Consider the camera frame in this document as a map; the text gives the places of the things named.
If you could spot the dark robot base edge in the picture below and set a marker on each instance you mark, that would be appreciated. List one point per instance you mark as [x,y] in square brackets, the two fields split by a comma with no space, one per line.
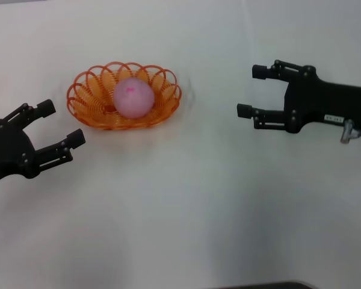
[267,286]

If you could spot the pink peach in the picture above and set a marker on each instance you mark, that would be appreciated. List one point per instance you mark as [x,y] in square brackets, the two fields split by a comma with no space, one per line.
[133,97]

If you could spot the orange woven plastic basket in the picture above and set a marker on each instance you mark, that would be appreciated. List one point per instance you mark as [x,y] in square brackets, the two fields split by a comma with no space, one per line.
[90,108]

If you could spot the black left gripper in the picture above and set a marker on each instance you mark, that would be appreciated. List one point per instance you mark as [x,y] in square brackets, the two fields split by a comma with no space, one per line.
[9,150]

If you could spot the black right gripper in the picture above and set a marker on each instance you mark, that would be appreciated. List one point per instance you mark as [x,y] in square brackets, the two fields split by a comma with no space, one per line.
[319,99]

